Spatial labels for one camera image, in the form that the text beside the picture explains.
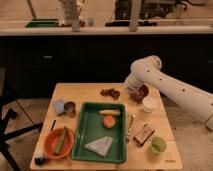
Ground black and white brush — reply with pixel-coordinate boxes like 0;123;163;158
34;151;47;166

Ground green bin in background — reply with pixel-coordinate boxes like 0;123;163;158
26;19;59;28

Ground metal spoon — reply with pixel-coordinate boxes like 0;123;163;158
126;115;135;142

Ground wooden folding table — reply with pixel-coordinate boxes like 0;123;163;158
30;83;183;171

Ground green cucumber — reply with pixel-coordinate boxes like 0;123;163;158
54;127;67;155

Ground green plastic cup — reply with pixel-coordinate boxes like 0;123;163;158
149;137;167;155

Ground orange plastic bowl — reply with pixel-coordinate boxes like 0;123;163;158
44;127;74;160

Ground green plastic tray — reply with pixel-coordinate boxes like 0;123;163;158
71;102;126;163

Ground black marker pen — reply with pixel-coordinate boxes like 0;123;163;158
50;120;56;132

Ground orange peach fruit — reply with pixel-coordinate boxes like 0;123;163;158
102;115;116;128

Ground dark red bowl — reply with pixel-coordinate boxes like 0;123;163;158
129;85;149;103

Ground small metal cup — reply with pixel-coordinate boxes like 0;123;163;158
64;101;76;117

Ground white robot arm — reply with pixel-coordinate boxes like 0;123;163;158
124;55;213;131

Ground black chair frame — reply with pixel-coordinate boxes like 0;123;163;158
0;68;44;171

